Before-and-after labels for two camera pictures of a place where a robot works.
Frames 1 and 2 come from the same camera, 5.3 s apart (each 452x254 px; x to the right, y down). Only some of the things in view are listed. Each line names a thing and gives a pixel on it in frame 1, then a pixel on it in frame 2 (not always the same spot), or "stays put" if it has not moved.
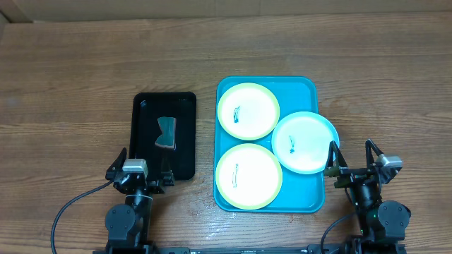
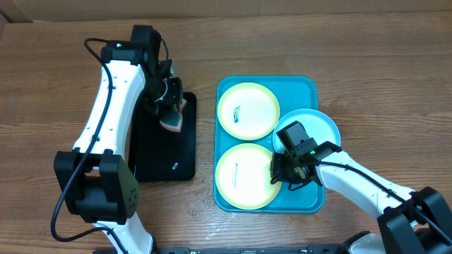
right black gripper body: x=352 y=176 → x=285 y=169
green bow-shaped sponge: x=167 y=139 → x=174 y=121
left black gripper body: x=153 y=188 → x=166 y=94
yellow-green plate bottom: x=248 y=176 stays put
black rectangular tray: x=145 y=129 stays put
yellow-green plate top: x=248 y=111 stays put
